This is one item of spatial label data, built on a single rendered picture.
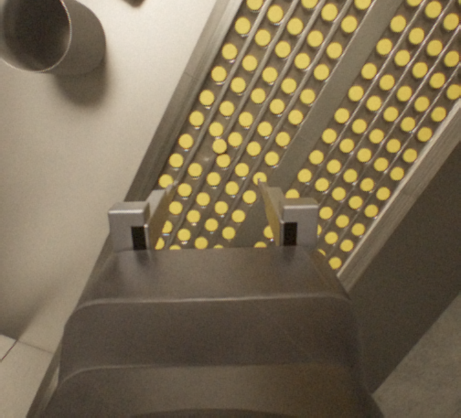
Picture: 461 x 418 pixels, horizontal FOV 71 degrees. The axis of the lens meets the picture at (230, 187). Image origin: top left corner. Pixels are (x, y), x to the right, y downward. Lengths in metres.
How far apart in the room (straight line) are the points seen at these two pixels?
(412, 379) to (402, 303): 1.49
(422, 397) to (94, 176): 1.99
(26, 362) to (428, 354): 1.74
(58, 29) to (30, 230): 0.26
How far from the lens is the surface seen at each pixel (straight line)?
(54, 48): 0.45
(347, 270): 0.32
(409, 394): 2.14
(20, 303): 0.59
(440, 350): 2.00
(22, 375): 0.61
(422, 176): 0.31
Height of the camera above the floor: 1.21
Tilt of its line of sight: 72 degrees down
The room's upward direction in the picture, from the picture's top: 176 degrees clockwise
